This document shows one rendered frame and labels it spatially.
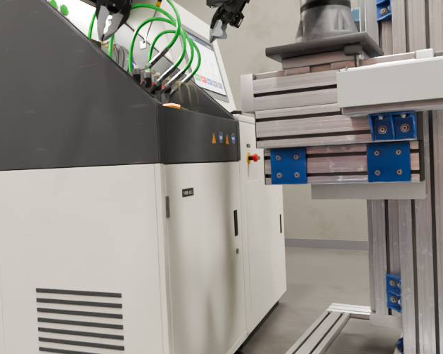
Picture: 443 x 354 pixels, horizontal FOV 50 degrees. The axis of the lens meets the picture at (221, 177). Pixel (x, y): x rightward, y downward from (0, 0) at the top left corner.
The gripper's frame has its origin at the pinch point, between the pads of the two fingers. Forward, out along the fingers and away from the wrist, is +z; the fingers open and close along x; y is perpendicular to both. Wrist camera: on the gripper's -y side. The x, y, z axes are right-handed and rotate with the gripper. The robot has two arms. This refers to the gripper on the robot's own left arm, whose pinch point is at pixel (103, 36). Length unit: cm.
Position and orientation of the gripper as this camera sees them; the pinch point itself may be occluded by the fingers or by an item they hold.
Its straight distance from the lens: 138.8
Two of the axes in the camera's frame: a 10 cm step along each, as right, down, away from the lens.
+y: -0.9, -3.8, 9.2
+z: -4.1, 8.6, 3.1
